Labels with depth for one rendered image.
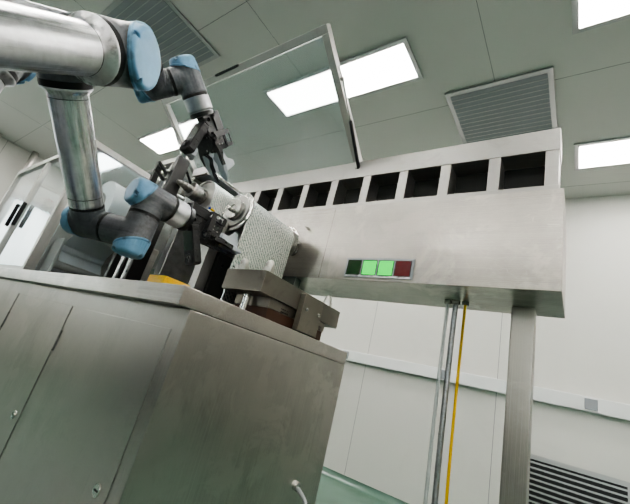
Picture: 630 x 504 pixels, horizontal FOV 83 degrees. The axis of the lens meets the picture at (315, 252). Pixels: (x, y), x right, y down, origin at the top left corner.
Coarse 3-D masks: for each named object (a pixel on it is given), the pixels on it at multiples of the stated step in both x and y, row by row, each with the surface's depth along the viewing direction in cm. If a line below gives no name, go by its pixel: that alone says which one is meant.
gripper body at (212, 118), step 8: (200, 112) 104; (208, 112) 106; (216, 112) 110; (200, 120) 108; (208, 120) 109; (216, 120) 110; (208, 128) 108; (216, 128) 110; (208, 136) 106; (216, 136) 108; (224, 136) 111; (200, 144) 110; (208, 144) 108; (224, 144) 112; (232, 144) 113; (208, 152) 111
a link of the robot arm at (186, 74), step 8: (176, 56) 100; (184, 56) 100; (192, 56) 102; (176, 64) 100; (184, 64) 100; (192, 64) 101; (176, 72) 100; (184, 72) 100; (192, 72) 101; (200, 72) 105; (176, 80) 100; (184, 80) 101; (192, 80) 102; (200, 80) 103; (184, 88) 102; (192, 88) 102; (200, 88) 103; (184, 96) 103; (192, 96) 103
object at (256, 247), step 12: (252, 228) 118; (240, 240) 114; (252, 240) 118; (264, 240) 123; (252, 252) 118; (264, 252) 123; (276, 252) 128; (288, 252) 133; (252, 264) 118; (264, 264) 123; (276, 264) 128
